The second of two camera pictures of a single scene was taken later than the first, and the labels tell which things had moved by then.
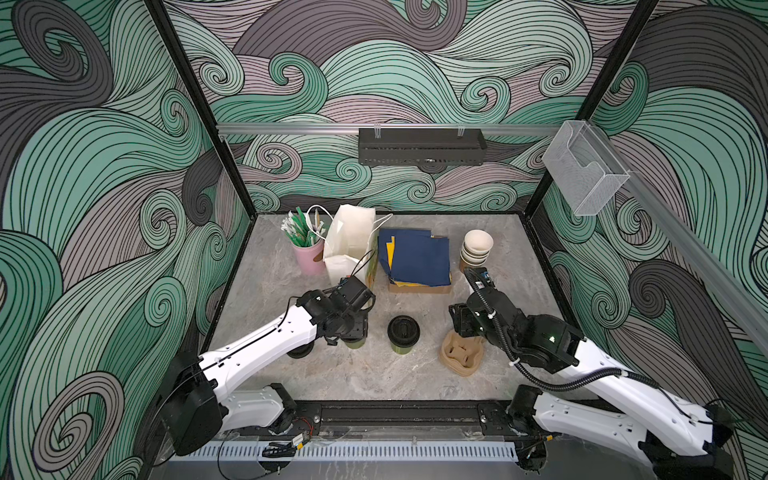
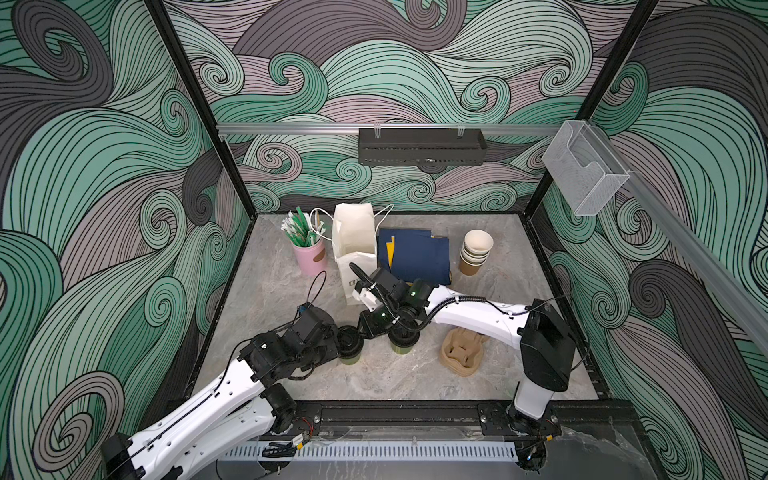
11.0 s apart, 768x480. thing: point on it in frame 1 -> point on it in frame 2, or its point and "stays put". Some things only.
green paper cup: (355, 345) -> (349, 361)
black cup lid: (403, 331) stays put
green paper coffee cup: (401, 349) stays put
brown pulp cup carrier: (461, 355) stays put
